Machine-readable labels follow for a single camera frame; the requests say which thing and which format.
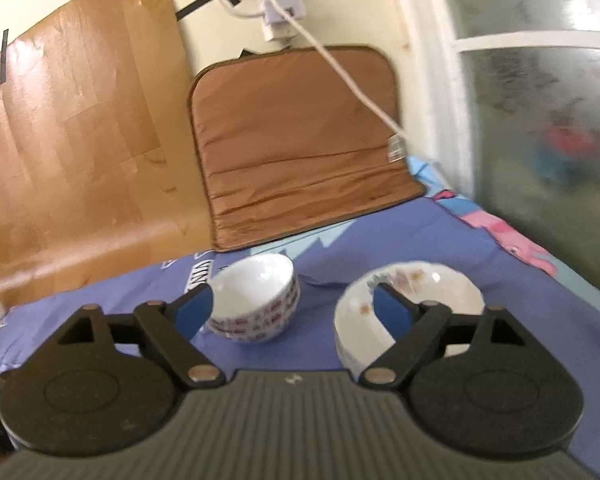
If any blue printed blanket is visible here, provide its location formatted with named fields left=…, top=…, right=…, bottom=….
left=0, top=155, right=600, bottom=480

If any brown cardboard sheet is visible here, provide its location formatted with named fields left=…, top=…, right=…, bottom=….
left=0, top=0, right=216, bottom=311

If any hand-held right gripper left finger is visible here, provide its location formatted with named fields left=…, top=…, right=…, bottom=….
left=45, top=282, right=227, bottom=390

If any white window frame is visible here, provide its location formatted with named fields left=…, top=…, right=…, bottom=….
left=384, top=0, right=600, bottom=203

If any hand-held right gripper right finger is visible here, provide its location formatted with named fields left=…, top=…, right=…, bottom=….
left=359, top=282, right=531, bottom=390

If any brown cushion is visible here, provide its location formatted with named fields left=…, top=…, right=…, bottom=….
left=186, top=46, right=427, bottom=252

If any white bowl with red print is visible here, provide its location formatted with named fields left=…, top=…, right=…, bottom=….
left=206, top=253, right=301, bottom=343

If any frosted window pane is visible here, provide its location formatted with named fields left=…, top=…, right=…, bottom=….
left=445, top=0, right=600, bottom=306

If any white power adapter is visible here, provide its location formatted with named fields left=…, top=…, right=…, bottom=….
left=259, top=0, right=307, bottom=43

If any white power cable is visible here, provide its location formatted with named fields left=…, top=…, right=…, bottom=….
left=252, top=0, right=408, bottom=138

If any white floral deep plate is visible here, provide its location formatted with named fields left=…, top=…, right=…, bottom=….
left=334, top=261, right=486, bottom=378

